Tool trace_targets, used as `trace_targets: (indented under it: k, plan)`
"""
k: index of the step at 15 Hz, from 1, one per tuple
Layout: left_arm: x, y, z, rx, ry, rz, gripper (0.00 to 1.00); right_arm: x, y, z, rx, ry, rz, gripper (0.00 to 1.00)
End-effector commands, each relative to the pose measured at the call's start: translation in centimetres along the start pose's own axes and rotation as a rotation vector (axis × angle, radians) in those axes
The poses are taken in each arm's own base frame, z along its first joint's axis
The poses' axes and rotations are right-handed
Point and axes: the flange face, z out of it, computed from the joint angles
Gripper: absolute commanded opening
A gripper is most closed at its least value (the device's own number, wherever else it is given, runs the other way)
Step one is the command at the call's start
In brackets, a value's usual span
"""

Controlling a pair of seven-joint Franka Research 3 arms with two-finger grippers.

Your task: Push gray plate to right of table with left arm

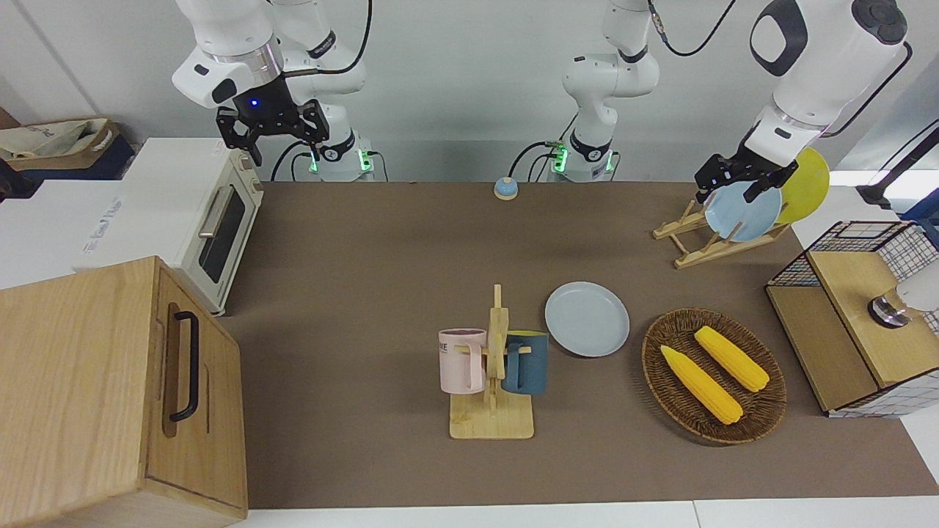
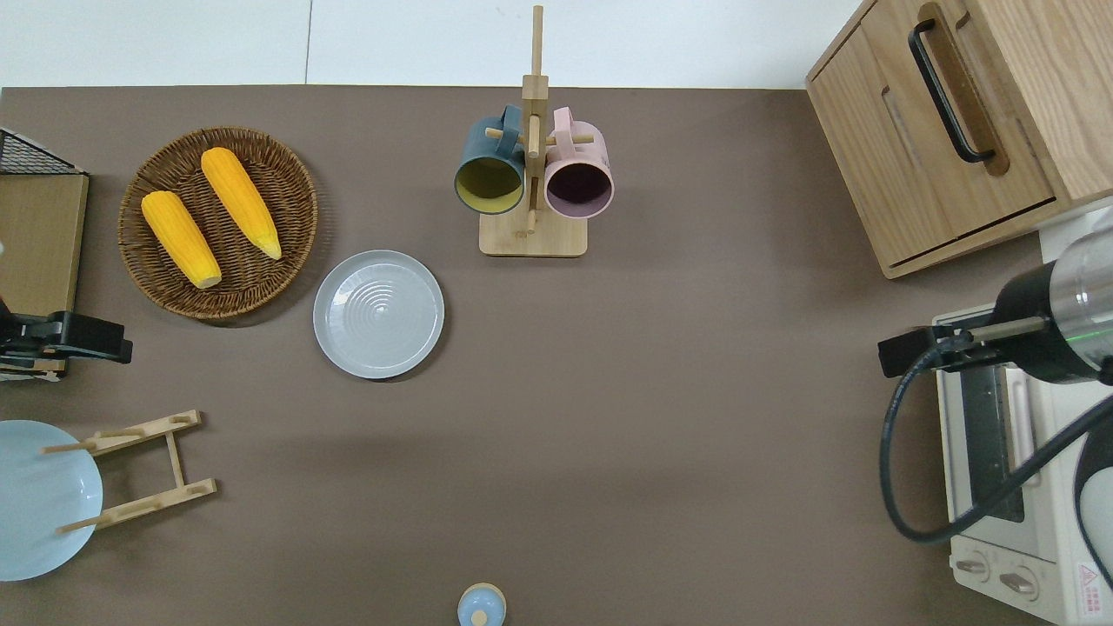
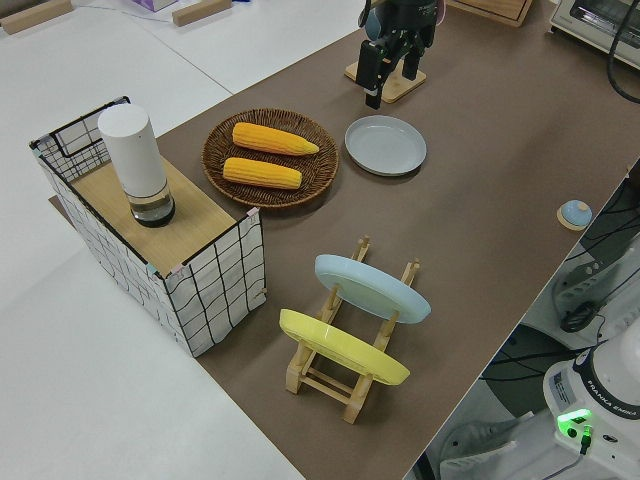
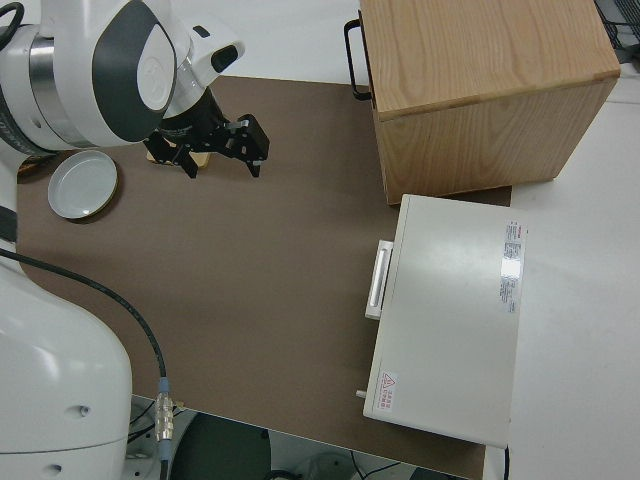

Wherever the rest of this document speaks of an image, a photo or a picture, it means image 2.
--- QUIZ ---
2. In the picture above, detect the wooden mug rack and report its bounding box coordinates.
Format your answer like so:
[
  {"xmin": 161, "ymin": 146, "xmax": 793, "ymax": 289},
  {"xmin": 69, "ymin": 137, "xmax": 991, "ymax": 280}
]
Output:
[{"xmin": 479, "ymin": 4, "xmax": 596, "ymax": 258}]

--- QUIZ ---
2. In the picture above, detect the wooden board shelf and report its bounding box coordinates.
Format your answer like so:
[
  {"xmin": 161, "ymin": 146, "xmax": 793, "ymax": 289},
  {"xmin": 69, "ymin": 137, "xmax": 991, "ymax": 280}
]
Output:
[{"xmin": 0, "ymin": 172, "xmax": 90, "ymax": 376}]

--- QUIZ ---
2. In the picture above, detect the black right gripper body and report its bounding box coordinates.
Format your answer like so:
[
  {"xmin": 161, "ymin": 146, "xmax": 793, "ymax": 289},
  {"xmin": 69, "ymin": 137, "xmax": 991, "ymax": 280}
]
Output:
[{"xmin": 926, "ymin": 318, "xmax": 1001, "ymax": 375}]

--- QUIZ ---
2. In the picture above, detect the short yellow corn cob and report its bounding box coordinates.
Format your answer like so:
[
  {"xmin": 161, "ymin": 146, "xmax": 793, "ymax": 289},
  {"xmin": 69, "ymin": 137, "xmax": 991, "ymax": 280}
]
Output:
[{"xmin": 141, "ymin": 190, "xmax": 223, "ymax": 290}]

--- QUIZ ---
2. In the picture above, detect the light blue plate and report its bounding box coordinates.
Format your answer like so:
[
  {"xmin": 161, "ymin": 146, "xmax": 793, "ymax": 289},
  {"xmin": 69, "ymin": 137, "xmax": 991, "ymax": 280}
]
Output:
[{"xmin": 0, "ymin": 420, "xmax": 104, "ymax": 582}]

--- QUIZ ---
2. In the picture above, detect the dark teal mug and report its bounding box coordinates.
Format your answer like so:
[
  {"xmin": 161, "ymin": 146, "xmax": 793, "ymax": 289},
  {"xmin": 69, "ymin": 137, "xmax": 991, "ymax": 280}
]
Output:
[{"xmin": 453, "ymin": 105, "xmax": 528, "ymax": 216}]

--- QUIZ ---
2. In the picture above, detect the pink mug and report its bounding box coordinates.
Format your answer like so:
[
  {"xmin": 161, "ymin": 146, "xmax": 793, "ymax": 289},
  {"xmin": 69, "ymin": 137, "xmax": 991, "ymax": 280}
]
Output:
[{"xmin": 544, "ymin": 106, "xmax": 616, "ymax": 219}]

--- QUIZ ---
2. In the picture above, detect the cream toaster oven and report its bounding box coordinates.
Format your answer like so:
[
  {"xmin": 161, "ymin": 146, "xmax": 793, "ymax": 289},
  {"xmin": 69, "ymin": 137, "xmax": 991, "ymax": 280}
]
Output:
[{"xmin": 932, "ymin": 304, "xmax": 1113, "ymax": 626}]

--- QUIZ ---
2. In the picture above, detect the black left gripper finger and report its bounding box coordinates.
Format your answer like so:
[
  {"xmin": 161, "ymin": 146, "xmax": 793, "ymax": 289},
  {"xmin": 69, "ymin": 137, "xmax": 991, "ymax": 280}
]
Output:
[
  {"xmin": 63, "ymin": 311, "xmax": 124, "ymax": 343},
  {"xmin": 73, "ymin": 339, "xmax": 134, "ymax": 365}
]

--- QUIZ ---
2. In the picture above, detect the black wire basket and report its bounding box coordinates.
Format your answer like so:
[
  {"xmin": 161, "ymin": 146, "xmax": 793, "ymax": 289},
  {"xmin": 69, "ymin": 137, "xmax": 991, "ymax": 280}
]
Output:
[{"xmin": 0, "ymin": 128, "xmax": 86, "ymax": 176}]

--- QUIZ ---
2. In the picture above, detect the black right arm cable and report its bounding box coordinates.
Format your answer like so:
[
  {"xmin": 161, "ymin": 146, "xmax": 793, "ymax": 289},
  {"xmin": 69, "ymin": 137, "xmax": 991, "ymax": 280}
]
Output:
[{"xmin": 879, "ymin": 346, "xmax": 1113, "ymax": 545}]

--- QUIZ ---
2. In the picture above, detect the wooden plate rack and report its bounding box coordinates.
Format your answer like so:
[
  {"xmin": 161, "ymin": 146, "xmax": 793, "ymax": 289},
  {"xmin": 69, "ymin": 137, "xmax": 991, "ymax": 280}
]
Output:
[{"xmin": 42, "ymin": 410, "xmax": 218, "ymax": 534}]

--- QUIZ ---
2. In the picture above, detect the brown wicker basket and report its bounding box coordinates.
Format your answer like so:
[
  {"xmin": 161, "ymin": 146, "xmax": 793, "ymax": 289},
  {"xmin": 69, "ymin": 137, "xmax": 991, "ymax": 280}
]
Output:
[{"xmin": 117, "ymin": 127, "xmax": 319, "ymax": 321}]

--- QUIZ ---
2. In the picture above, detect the gray round plate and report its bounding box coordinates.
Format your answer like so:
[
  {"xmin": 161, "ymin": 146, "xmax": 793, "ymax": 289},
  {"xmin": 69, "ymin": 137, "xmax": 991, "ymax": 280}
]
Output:
[{"xmin": 313, "ymin": 250, "xmax": 445, "ymax": 381}]

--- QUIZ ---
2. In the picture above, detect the long yellow corn cob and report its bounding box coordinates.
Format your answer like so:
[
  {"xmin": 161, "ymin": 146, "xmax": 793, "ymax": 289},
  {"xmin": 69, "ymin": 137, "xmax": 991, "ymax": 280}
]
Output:
[{"xmin": 201, "ymin": 147, "xmax": 283, "ymax": 261}]

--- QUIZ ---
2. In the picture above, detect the black cabinet handle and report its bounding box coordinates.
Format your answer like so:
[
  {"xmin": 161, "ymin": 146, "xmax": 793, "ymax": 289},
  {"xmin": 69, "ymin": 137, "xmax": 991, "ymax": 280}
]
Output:
[{"xmin": 908, "ymin": 19, "xmax": 997, "ymax": 164}]

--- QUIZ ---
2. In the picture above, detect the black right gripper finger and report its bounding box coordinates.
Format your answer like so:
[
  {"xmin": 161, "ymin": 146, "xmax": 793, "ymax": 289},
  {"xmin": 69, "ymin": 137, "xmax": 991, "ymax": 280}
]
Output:
[
  {"xmin": 877, "ymin": 326, "xmax": 936, "ymax": 360},
  {"xmin": 880, "ymin": 344, "xmax": 938, "ymax": 380}
]

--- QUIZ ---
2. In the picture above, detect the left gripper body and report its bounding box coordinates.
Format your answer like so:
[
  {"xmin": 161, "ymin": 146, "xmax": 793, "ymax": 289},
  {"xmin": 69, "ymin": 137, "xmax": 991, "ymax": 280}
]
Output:
[{"xmin": 0, "ymin": 300, "xmax": 72, "ymax": 366}]

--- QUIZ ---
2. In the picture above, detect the wooden cabinet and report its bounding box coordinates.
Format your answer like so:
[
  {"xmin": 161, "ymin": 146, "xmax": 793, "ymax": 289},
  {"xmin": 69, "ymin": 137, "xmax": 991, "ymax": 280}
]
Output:
[{"xmin": 805, "ymin": 0, "xmax": 1113, "ymax": 280}]

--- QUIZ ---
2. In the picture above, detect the blue jar with wooden knob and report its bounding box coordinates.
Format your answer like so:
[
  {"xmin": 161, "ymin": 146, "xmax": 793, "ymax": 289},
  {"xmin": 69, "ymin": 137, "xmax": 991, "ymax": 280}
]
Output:
[{"xmin": 457, "ymin": 583, "xmax": 508, "ymax": 626}]

